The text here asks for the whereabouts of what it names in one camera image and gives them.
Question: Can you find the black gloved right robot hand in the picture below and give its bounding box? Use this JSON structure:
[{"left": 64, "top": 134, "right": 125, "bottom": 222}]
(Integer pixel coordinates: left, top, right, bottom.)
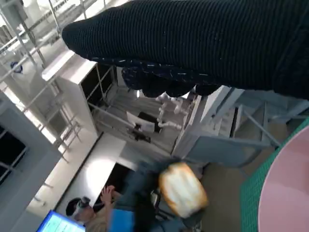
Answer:
[{"left": 61, "top": 0, "right": 309, "bottom": 101}]

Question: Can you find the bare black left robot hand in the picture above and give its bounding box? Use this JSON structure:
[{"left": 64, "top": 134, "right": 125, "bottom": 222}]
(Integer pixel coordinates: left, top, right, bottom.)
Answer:
[{"left": 108, "top": 156, "right": 206, "bottom": 232}]

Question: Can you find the long orange toy bread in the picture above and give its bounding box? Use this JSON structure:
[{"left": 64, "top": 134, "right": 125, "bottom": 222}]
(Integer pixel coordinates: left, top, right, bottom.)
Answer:
[{"left": 158, "top": 162, "right": 210, "bottom": 218}]

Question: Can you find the pink bowl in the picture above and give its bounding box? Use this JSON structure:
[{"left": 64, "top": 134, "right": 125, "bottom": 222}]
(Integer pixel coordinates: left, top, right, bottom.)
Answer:
[{"left": 258, "top": 125, "right": 309, "bottom": 232}]

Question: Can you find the person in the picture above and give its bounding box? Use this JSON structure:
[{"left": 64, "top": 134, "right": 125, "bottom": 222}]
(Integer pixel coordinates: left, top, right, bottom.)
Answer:
[{"left": 65, "top": 185, "right": 116, "bottom": 232}]

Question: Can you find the headset on person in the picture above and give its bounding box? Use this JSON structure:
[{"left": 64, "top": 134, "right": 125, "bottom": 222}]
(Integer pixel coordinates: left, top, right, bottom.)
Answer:
[{"left": 74, "top": 197, "right": 91, "bottom": 213}]

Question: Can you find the black desk monitor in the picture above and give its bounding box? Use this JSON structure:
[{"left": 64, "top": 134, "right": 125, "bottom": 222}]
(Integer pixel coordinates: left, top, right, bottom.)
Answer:
[{"left": 139, "top": 111, "right": 162, "bottom": 133}]

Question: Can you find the blue computer screen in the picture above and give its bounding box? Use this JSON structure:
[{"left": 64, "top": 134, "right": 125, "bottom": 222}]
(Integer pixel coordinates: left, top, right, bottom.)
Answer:
[{"left": 36, "top": 209, "right": 86, "bottom": 232}]

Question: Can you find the green cutting mat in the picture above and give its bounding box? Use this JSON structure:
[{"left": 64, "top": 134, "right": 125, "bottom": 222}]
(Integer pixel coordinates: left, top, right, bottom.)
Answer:
[{"left": 240, "top": 118, "right": 309, "bottom": 232}]

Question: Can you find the white shelf unit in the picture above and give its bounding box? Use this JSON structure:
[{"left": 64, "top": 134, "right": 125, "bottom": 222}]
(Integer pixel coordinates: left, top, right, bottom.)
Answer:
[{"left": 42, "top": 50, "right": 116, "bottom": 136}]

